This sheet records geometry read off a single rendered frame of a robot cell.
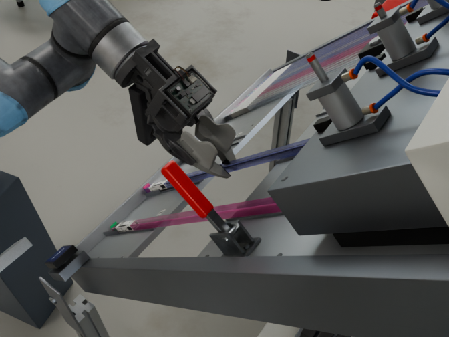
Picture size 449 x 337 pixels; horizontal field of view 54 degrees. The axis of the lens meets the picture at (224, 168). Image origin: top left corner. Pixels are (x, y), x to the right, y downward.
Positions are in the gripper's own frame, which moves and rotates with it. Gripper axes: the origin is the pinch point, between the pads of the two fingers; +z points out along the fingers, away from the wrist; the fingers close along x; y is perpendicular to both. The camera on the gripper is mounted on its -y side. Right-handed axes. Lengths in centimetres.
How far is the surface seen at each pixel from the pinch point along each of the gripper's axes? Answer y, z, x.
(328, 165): 32.8, 3.1, -15.3
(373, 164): 36.9, 4.1, -16.4
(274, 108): -6.3, -0.6, 21.5
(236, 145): -6.6, -0.9, 9.4
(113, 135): -129, -39, 55
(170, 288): 7.2, 4.4, -21.0
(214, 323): -83, 37, 10
